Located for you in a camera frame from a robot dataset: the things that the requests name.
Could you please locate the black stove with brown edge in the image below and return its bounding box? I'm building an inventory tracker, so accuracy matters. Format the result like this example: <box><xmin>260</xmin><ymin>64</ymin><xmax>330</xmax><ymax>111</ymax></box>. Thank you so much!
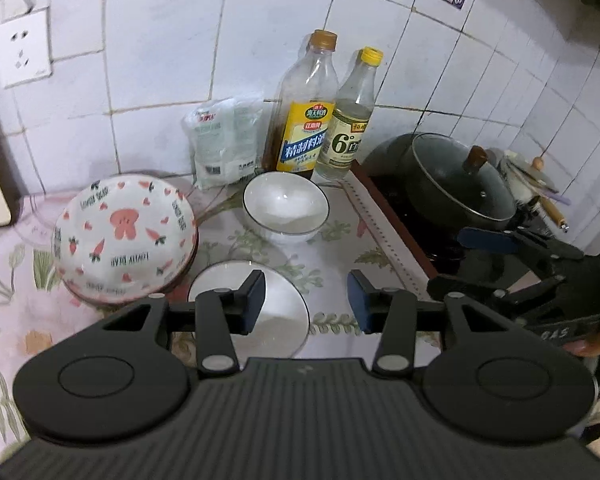
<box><xmin>350</xmin><ymin>160</ymin><xmax>600</xmax><ymax>281</ymax></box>

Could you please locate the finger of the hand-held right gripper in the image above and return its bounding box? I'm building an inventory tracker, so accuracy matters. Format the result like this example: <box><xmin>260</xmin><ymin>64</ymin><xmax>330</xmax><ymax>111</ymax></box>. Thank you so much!
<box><xmin>457</xmin><ymin>226</ymin><xmax>586</xmax><ymax>271</ymax></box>
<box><xmin>427</xmin><ymin>274</ymin><xmax>566</xmax><ymax>321</ymax></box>

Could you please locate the grey kitchen utensil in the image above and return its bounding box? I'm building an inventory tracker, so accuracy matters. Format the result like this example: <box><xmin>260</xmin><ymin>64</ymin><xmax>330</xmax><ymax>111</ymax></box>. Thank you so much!
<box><xmin>490</xmin><ymin>147</ymin><xmax>561</xmax><ymax>201</ymax></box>

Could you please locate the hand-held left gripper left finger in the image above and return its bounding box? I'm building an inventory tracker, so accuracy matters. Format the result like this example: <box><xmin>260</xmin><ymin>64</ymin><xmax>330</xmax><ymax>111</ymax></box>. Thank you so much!
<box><xmin>102</xmin><ymin>269</ymin><xmax>267</xmax><ymax>378</ymax></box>

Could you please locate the rabbit print ceramic plate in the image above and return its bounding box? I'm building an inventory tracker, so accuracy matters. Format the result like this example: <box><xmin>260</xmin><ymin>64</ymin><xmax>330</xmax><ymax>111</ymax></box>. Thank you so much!
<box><xmin>52</xmin><ymin>172</ymin><xmax>200</xmax><ymax>306</ymax></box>

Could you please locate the clear vinegar bottle yellow cap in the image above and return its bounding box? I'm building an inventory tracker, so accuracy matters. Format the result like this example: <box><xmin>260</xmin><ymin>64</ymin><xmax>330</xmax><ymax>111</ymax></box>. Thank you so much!
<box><xmin>314</xmin><ymin>46</ymin><xmax>385</xmax><ymax>181</ymax></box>

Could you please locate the white wall socket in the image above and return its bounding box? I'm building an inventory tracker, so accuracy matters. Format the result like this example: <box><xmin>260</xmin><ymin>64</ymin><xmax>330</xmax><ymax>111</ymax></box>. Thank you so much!
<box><xmin>0</xmin><ymin>6</ymin><xmax>53</xmax><ymax>90</ymax></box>

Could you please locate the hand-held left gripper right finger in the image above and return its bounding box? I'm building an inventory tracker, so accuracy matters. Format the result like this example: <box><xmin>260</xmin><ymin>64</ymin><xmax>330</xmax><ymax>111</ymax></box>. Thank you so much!
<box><xmin>346</xmin><ymin>269</ymin><xmax>526</xmax><ymax>376</ymax></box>

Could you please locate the white salt bag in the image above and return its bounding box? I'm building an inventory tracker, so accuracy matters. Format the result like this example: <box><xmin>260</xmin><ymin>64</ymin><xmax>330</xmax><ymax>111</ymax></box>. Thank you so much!
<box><xmin>182</xmin><ymin>97</ymin><xmax>266</xmax><ymax>191</ymax></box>

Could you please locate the floral tablecloth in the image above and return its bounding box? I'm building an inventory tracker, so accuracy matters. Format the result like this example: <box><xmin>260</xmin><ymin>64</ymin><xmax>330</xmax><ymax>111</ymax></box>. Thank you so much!
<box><xmin>0</xmin><ymin>175</ymin><xmax>441</xmax><ymax>466</ymax></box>

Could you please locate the person's right hand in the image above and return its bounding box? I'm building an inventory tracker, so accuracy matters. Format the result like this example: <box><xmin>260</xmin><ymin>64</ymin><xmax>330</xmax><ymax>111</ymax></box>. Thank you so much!
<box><xmin>572</xmin><ymin>311</ymin><xmax>600</xmax><ymax>360</ymax></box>

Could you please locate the glass pot lid wooden knob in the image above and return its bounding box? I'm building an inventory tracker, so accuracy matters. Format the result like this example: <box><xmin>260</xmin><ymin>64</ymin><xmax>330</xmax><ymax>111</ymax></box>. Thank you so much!
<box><xmin>400</xmin><ymin>132</ymin><xmax>518</xmax><ymax>221</ymax></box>

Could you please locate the purple handle utensil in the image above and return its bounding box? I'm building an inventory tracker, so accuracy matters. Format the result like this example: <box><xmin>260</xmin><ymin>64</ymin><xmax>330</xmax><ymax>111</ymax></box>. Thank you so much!
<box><xmin>540</xmin><ymin>187</ymin><xmax>573</xmax><ymax>207</ymax></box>

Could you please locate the white bowl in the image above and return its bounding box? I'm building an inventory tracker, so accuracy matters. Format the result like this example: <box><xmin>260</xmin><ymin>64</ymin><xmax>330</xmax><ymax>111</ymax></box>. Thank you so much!
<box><xmin>242</xmin><ymin>171</ymin><xmax>331</xmax><ymax>246</ymax></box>
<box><xmin>186</xmin><ymin>260</ymin><xmax>311</xmax><ymax>361</ymax></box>

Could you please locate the cooking wine bottle yellow label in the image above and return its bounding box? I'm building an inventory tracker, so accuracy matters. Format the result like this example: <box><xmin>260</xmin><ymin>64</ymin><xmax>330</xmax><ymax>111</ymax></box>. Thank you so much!
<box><xmin>261</xmin><ymin>30</ymin><xmax>340</xmax><ymax>181</ymax></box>

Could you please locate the black cooking pot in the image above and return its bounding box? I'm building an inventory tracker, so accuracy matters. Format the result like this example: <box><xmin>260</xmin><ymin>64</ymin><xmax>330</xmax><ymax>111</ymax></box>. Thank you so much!
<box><xmin>362</xmin><ymin>132</ymin><xmax>517</xmax><ymax>233</ymax></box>

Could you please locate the wooden handle utensil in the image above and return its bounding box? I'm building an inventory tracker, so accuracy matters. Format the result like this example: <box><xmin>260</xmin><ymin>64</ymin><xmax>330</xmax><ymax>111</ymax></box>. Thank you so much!
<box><xmin>530</xmin><ymin>156</ymin><xmax>570</xmax><ymax>233</ymax></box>

